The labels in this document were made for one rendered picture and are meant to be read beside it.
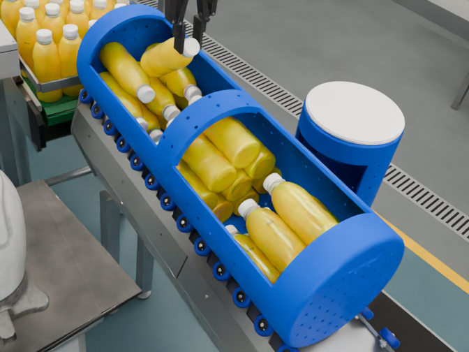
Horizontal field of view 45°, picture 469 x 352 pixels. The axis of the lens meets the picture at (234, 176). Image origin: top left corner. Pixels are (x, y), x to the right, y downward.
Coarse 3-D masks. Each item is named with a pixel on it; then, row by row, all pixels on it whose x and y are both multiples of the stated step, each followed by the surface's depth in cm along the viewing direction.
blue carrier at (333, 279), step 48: (96, 48) 137; (144, 48) 152; (96, 96) 139; (240, 96) 121; (144, 144) 123; (288, 144) 126; (192, 192) 112; (336, 192) 118; (336, 240) 94; (384, 240) 96; (288, 288) 95; (336, 288) 97; (288, 336) 99
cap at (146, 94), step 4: (144, 88) 134; (148, 88) 134; (140, 92) 134; (144, 92) 134; (148, 92) 134; (152, 92) 135; (140, 96) 134; (144, 96) 135; (148, 96) 135; (152, 96) 136; (140, 100) 135; (144, 100) 135; (148, 100) 136
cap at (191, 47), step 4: (188, 40) 123; (192, 40) 123; (196, 40) 124; (184, 44) 122; (188, 44) 123; (192, 44) 123; (196, 44) 124; (184, 48) 122; (188, 48) 123; (192, 48) 123; (196, 48) 124; (184, 52) 123; (188, 52) 123; (192, 52) 123; (196, 52) 124; (188, 56) 124; (192, 56) 124
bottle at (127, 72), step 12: (108, 48) 142; (120, 48) 142; (108, 60) 141; (120, 60) 139; (132, 60) 139; (120, 72) 137; (132, 72) 136; (144, 72) 137; (120, 84) 138; (132, 84) 135; (144, 84) 135
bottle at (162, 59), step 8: (168, 40) 127; (152, 48) 134; (160, 48) 129; (168, 48) 126; (144, 56) 136; (152, 56) 132; (160, 56) 129; (168, 56) 126; (176, 56) 125; (184, 56) 124; (144, 64) 136; (152, 64) 133; (160, 64) 131; (168, 64) 128; (176, 64) 127; (184, 64) 127; (152, 72) 136; (160, 72) 134; (168, 72) 133
